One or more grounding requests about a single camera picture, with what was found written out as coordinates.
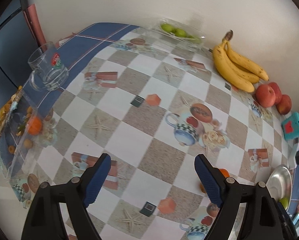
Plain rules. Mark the red peach right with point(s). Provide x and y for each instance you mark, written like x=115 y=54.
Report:
x=285 y=105

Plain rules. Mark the yellow banana bunch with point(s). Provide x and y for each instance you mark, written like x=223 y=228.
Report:
x=238 y=70

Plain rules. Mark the teal toy box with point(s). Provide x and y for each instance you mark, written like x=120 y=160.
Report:
x=290 y=127

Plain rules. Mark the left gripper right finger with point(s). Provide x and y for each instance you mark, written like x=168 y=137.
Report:
x=264 y=218

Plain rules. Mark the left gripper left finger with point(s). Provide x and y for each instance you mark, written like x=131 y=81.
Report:
x=44 y=218

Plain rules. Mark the red peach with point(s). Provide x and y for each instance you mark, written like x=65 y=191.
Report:
x=277 y=90
x=285 y=105
x=265 y=96

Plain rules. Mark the clear plastic fruit container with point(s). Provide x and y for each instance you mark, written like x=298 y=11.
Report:
x=184 y=34

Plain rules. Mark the patterned tablecloth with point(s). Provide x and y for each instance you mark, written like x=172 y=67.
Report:
x=152 y=107

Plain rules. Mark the silver metal plate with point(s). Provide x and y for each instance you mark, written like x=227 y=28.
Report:
x=279 y=183

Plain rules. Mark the green fruit on plate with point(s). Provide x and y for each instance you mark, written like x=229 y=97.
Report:
x=285 y=202

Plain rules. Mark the orange tangerine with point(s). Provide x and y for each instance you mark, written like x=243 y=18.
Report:
x=225 y=172
x=202 y=188

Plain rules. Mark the red peach middle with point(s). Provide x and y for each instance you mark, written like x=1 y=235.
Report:
x=277 y=90

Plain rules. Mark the clear plastic box left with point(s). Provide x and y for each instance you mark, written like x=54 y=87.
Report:
x=15 y=141

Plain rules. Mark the glass mug with logo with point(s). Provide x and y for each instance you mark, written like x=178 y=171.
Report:
x=48 y=70

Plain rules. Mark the red peach front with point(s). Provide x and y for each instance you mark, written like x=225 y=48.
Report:
x=265 y=96

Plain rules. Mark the tangerine in left box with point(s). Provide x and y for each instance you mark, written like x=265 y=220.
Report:
x=35 y=125

